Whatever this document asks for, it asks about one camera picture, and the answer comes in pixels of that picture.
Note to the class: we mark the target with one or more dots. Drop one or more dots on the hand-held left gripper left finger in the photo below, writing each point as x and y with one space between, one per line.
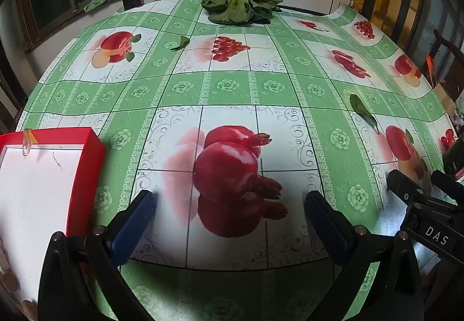
134 223

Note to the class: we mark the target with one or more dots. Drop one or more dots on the green bok choy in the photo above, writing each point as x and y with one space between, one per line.
235 2

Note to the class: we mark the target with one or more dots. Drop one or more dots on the green rag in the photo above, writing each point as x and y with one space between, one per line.
95 3

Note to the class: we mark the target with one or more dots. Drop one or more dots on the red shallow cardboard box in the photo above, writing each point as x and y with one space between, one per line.
36 198

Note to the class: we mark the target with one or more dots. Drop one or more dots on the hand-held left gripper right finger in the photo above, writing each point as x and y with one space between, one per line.
326 225

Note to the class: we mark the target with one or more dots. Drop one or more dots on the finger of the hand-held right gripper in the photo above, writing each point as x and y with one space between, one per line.
447 185
406 185

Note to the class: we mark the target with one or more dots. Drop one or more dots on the small green leaf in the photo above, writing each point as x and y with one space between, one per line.
181 43

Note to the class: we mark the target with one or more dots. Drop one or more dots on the long green leaf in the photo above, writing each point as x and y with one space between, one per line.
359 107

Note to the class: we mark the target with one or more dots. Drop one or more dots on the dark wooden chair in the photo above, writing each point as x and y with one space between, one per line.
447 49

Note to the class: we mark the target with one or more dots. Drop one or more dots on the black box with red label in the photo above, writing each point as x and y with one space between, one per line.
454 158

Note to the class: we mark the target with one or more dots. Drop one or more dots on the green printed tablecloth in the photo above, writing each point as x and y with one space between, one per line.
232 89

